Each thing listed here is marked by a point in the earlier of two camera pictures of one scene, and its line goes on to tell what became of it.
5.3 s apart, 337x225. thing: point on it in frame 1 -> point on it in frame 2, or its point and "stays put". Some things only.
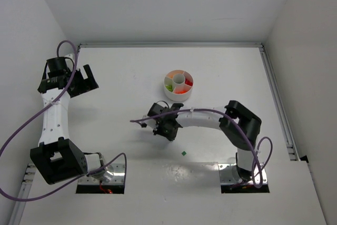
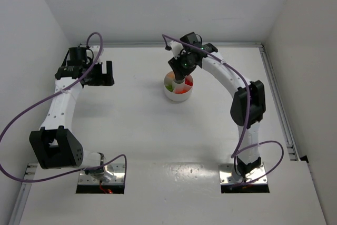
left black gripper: (82, 82) -> (99, 76)
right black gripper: (157, 124) -> (179, 76)
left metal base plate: (118, 177) stays put
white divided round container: (178, 85) stays put
